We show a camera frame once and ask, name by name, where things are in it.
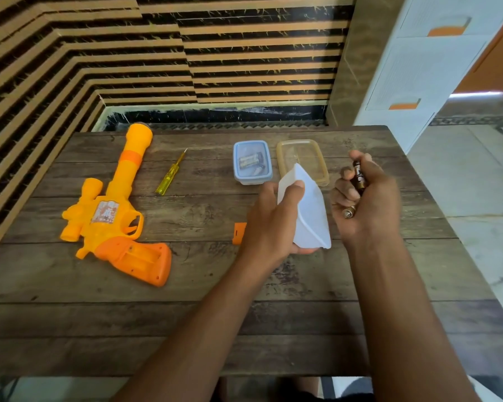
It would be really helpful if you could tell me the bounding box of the person's right hand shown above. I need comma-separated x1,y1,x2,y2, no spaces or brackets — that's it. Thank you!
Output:
330,150,403,248

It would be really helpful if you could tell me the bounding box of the person's left hand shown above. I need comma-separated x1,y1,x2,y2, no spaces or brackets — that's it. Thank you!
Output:
239,180,320,269

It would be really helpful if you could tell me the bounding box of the white paper sheet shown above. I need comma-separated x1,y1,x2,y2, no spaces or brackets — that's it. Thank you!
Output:
277,162,333,250

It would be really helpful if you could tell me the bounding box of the person's left forearm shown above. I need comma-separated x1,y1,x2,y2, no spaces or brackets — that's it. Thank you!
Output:
110,247,286,402

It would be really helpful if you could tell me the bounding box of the person's right forearm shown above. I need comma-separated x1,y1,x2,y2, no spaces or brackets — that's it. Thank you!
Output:
345,233,481,402

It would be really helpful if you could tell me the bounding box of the clear yellowish container lid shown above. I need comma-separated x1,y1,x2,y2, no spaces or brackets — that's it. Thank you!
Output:
276,139,330,187

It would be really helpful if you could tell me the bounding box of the clear blue-rimmed plastic container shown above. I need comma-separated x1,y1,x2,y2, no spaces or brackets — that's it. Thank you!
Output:
232,140,274,186

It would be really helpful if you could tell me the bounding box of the white cabinet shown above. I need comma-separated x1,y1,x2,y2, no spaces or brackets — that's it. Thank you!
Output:
353,0,503,155

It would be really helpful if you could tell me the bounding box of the orange wooden door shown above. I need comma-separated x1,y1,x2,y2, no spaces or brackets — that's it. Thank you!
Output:
454,7,503,95

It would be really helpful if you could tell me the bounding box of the yellow orange toy gun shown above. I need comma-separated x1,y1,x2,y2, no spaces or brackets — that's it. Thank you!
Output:
60,122,173,288

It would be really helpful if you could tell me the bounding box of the orange cabinet handle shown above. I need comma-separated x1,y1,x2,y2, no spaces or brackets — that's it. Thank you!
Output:
427,16,473,37
388,99,422,111

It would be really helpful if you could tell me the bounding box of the yellow handled screwdriver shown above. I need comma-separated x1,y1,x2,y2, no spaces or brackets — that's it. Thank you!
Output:
155,147,189,196

